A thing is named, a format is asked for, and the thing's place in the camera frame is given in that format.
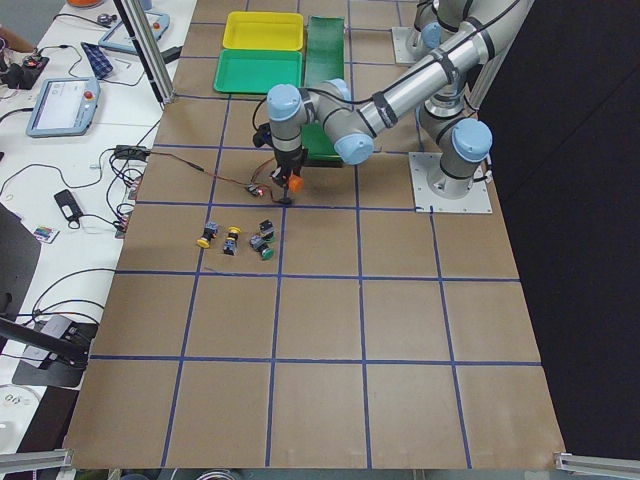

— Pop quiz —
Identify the plaid cloth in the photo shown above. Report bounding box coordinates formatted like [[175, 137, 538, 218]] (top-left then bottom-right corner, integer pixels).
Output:
[[81, 42, 114, 80]]

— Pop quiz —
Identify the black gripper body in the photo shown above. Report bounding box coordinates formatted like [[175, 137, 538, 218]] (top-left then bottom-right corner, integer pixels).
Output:
[[252, 123, 307, 184]]

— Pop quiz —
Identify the small motor controller board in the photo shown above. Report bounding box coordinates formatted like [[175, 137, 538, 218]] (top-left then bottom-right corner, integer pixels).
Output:
[[246, 184, 264, 197]]

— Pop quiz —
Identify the green conveyor belt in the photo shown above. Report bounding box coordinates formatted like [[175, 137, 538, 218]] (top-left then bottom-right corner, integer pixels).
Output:
[[299, 15, 347, 169]]

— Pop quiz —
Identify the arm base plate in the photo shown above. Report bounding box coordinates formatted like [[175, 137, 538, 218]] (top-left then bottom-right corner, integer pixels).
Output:
[[391, 27, 429, 66], [409, 152, 493, 214]]

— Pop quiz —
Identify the yellow push button lower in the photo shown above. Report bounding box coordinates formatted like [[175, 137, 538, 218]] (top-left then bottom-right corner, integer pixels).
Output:
[[196, 221, 219, 249]]

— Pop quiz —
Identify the yellow push button upper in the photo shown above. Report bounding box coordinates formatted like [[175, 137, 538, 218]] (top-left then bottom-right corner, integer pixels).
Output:
[[223, 226, 242, 256]]

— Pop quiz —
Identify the green plastic tray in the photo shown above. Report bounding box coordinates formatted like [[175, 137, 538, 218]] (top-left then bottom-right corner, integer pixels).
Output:
[[213, 49, 303, 94]]

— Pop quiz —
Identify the yellow push button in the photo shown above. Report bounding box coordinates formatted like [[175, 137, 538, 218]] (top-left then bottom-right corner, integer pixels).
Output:
[[196, 221, 219, 249], [223, 226, 242, 256]]

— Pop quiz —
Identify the plain orange cylinder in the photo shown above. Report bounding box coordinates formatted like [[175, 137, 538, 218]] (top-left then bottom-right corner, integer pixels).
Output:
[[288, 174, 304, 193]]

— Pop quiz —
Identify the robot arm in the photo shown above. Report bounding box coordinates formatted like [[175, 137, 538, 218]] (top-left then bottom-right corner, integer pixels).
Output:
[[254, 1, 528, 193], [406, 1, 482, 55]]

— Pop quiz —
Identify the red black power wire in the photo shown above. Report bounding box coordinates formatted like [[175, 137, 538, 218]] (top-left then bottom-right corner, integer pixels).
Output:
[[147, 149, 295, 206]]

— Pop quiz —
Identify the green push button switch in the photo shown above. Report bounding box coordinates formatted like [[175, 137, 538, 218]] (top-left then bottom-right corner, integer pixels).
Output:
[[249, 234, 274, 261]]

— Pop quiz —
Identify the yellow plastic tray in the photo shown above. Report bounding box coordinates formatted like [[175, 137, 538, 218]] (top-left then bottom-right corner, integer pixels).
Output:
[[223, 11, 304, 51]]

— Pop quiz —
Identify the near teach pendant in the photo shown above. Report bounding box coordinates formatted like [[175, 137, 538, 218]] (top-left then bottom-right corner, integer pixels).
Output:
[[25, 77, 101, 138]]

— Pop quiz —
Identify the aluminium frame post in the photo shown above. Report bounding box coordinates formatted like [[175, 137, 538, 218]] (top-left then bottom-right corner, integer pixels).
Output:
[[114, 0, 175, 105]]

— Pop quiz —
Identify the far teach pendant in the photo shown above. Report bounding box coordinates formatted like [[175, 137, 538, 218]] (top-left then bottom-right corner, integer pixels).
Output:
[[97, 10, 171, 56]]

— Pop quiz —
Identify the black power adapter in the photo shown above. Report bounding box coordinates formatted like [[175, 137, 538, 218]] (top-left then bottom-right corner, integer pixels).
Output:
[[161, 46, 182, 65]]

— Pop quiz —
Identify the teach pendant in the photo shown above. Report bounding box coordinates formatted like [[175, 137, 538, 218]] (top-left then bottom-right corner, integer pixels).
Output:
[[97, 10, 171, 56], [25, 77, 101, 138]]

